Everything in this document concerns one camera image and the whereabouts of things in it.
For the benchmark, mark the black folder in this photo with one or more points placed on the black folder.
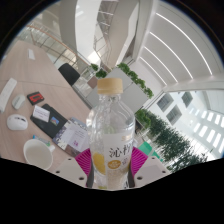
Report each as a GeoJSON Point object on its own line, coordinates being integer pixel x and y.
{"type": "Point", "coordinates": [48, 128]}

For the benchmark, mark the white mug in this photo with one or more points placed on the white mug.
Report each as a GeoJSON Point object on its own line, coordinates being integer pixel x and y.
{"type": "Point", "coordinates": [37, 154]}

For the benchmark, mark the clear yellow-capped drink bottle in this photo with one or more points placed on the clear yellow-capped drink bottle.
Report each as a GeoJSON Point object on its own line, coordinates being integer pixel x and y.
{"type": "Point", "coordinates": [111, 133]}

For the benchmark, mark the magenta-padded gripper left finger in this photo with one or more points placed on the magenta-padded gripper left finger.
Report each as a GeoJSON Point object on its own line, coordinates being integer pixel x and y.
{"type": "Point", "coordinates": [71, 170]}

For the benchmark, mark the row of tall green plants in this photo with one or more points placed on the row of tall green plants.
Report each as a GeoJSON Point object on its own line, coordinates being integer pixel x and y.
{"type": "Point", "coordinates": [173, 140]}

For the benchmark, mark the white computer mouse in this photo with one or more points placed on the white computer mouse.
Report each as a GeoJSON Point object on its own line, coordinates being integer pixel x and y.
{"type": "Point", "coordinates": [16, 122]}

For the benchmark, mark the brown planter with plants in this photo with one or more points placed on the brown planter with plants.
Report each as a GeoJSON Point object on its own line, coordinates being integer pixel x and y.
{"type": "Point", "coordinates": [100, 73]}

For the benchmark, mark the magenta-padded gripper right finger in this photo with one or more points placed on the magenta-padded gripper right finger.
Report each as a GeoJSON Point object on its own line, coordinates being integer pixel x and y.
{"type": "Point", "coordinates": [151, 168]}

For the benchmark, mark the white paper sheet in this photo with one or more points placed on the white paper sheet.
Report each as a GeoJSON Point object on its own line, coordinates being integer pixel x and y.
{"type": "Point", "coordinates": [31, 54]}

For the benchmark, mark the small grey oval device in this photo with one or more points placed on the small grey oval device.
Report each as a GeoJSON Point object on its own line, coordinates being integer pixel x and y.
{"type": "Point", "coordinates": [18, 101]}

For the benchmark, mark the white card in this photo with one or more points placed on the white card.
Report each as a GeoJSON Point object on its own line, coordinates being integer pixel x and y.
{"type": "Point", "coordinates": [41, 113]}

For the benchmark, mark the ceiling light strips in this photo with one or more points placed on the ceiling light strips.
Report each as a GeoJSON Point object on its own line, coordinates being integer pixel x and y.
{"type": "Point", "coordinates": [180, 43]}

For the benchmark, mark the green plants on cabinet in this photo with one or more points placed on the green plants on cabinet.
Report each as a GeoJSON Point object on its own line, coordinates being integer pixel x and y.
{"type": "Point", "coordinates": [136, 78]}

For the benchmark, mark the dark planter with plants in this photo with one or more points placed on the dark planter with plants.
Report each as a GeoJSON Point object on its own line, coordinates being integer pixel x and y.
{"type": "Point", "coordinates": [142, 117]}

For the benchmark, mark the small red black box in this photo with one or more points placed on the small red black box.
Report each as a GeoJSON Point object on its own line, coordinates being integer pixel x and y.
{"type": "Point", "coordinates": [35, 98]}

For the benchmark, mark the printed brochure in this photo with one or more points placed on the printed brochure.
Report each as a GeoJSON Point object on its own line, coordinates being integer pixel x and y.
{"type": "Point", "coordinates": [71, 135]}

